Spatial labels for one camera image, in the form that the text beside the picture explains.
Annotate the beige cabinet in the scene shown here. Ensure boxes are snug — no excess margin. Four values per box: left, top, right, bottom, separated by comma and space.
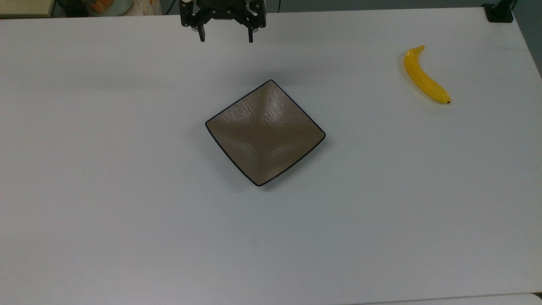
0, 0, 56, 19

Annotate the white plastic bag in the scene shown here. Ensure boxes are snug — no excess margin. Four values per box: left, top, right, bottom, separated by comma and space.
133, 0, 163, 16

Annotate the brown square ceramic plate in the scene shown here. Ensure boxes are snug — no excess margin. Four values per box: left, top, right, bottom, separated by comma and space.
205, 79, 326, 187

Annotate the yellow banana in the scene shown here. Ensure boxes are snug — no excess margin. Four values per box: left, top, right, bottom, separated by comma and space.
403, 45, 451, 105

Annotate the black camera pole with clamp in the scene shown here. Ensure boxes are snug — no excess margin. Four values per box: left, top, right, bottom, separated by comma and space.
482, 0, 516, 23

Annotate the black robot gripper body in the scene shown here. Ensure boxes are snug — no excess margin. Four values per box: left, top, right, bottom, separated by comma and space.
179, 0, 267, 31

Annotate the green plate with orange food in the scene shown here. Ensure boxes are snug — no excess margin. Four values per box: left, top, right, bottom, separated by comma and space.
87, 0, 134, 17

